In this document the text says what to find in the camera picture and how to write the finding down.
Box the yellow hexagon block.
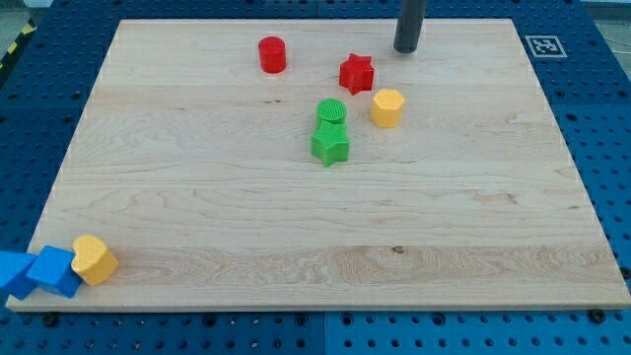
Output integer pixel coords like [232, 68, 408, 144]
[370, 89, 405, 128]

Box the light wooden board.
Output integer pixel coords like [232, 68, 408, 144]
[7, 19, 630, 313]

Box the yellow heart block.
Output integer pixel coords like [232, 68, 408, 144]
[71, 235, 118, 286]

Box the white fiducial marker tag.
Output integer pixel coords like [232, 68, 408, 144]
[525, 35, 567, 58]

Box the green cylinder block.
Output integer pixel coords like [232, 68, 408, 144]
[315, 98, 347, 127]

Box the green star block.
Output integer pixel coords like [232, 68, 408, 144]
[311, 120, 350, 167]

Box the red star block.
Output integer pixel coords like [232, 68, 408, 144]
[338, 53, 375, 96]

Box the blue cube block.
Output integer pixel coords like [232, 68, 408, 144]
[26, 246, 83, 299]

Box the red cylinder block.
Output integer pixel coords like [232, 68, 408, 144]
[257, 36, 287, 74]

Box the blue triangle block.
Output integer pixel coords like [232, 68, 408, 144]
[1, 250, 36, 300]

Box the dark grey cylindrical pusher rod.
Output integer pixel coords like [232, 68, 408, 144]
[393, 0, 427, 53]

